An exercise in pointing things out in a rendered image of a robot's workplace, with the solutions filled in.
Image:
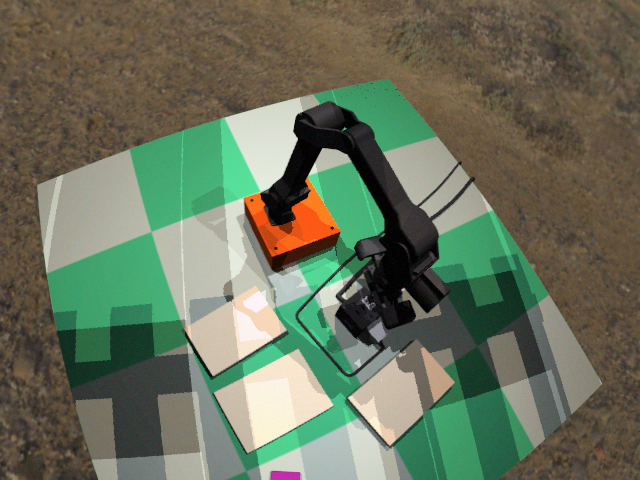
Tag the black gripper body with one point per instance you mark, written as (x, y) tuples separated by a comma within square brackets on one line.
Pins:
[(395, 314)]

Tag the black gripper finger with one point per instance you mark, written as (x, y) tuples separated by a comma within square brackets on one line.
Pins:
[(368, 282), (377, 299)]

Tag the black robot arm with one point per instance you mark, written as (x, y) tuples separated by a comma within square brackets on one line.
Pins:
[(410, 236)]

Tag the black cable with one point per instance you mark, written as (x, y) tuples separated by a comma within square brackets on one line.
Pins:
[(376, 331)]

